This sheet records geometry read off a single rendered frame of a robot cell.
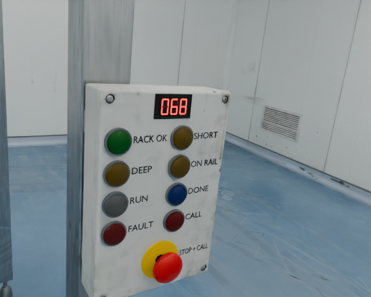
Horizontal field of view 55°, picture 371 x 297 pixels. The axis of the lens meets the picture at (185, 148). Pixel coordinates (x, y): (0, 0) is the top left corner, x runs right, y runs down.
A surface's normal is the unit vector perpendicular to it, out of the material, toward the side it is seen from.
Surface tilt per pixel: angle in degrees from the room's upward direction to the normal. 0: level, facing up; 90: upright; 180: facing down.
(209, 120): 90
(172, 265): 85
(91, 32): 90
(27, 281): 0
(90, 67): 90
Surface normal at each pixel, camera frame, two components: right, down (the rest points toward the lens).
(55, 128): 0.50, 0.29
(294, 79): -0.86, 0.06
